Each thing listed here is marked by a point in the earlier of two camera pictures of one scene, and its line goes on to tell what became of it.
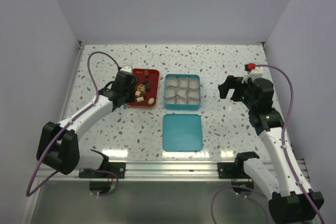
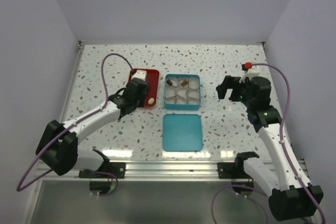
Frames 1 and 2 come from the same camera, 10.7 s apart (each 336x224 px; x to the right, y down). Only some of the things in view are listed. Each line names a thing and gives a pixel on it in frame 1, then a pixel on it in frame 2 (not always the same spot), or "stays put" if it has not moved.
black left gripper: [131, 98] -> [141, 102]
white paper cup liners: [182, 90] stays put
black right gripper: [231, 83] stays put
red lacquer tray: [152, 76] stays put
